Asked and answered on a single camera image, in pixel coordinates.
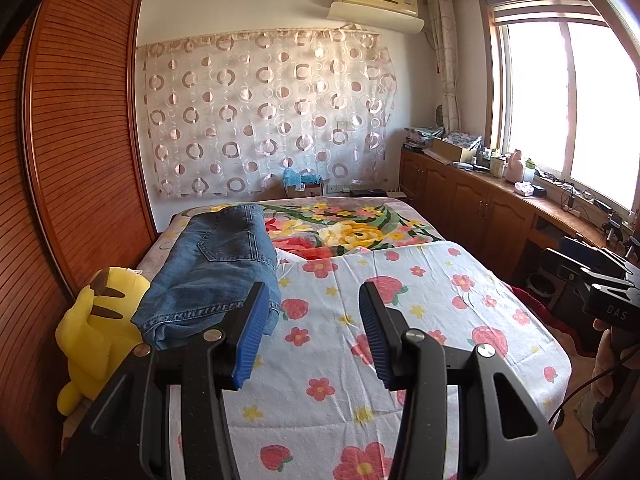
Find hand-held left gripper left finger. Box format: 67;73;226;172
57;281;271;480

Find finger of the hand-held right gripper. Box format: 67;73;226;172
559;236;634;281
542;247;594;289

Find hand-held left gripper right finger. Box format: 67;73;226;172
359;281;563;480

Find blue denim pants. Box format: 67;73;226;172
130;203;282;352

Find person's right hand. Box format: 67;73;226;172
592;317;623;411

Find dark waste bin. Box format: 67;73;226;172
529;272;559;307

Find red blanket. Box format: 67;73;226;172
504;282;602;359

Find strawberry print bed sheet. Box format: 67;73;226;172
60;240;574;480

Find long wooden cabinet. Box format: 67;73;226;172
398;144;640;293

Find floral blanket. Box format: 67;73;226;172
135;197;447;272

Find yellow plush toy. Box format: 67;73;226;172
54;266;152;417

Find patterned flat box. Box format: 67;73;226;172
403;125;484;149

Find open cardboard box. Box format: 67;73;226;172
430;137;476;164

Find wooden-framed window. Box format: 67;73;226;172
477;0;640;217

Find cardboard box with blue bags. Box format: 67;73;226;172
282;167;325;199

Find patterned window curtain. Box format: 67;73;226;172
427;0;462;134

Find brown slatted wooden wardrobe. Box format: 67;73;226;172
0;0;161;461

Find white air deflector panel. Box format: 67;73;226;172
327;1;426;36

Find black cable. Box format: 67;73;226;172
546;366;617;427

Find circle-patterned sheer wall curtain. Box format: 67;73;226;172
136;26;399;199

